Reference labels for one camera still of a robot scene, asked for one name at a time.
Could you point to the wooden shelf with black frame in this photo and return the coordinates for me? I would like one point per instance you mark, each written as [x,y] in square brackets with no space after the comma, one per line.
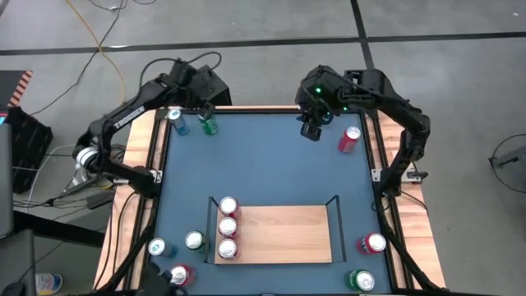
[283,234]

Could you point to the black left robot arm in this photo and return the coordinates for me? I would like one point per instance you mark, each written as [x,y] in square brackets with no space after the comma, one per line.
[123,117]

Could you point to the orange black striped board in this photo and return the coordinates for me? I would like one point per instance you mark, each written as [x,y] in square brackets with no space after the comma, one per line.
[20,88]

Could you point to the blue table mat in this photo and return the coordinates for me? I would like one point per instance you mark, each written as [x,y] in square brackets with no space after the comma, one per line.
[267,164]

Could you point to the white plastic container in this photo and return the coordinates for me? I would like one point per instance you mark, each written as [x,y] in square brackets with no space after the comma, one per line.
[47,283]

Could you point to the red Coca-Cola can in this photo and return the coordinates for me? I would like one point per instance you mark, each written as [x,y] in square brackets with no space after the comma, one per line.
[229,205]
[227,226]
[227,248]

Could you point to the black plastic crate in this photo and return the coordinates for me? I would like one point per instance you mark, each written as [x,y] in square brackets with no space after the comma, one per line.
[29,152]

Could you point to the silver corner bracket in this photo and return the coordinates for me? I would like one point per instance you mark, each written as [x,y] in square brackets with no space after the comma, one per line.
[157,176]
[376,174]

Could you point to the black perforated computer box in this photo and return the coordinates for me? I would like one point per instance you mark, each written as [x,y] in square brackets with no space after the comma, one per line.
[220,92]

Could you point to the black table border frame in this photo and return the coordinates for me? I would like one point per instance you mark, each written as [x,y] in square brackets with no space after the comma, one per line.
[255,110]

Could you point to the green Sprite can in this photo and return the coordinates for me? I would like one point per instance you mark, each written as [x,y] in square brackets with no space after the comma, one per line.
[363,280]
[194,240]
[209,127]

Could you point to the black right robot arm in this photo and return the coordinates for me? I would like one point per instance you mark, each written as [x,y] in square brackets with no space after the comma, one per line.
[404,119]

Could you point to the grey cabinet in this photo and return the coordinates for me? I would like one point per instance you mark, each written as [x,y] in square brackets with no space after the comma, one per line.
[5,181]

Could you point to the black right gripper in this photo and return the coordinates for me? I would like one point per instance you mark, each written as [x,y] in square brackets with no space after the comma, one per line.
[316,98]

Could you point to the black floor bar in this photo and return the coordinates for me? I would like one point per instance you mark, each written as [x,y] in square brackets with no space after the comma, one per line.
[57,230]

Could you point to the blue soda can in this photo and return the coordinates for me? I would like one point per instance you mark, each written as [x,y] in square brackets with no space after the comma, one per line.
[158,246]

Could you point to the red soda can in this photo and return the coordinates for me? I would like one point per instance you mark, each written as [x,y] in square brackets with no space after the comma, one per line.
[347,144]
[375,242]
[179,274]

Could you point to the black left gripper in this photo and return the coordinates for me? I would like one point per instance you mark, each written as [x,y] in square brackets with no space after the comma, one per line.
[191,82]

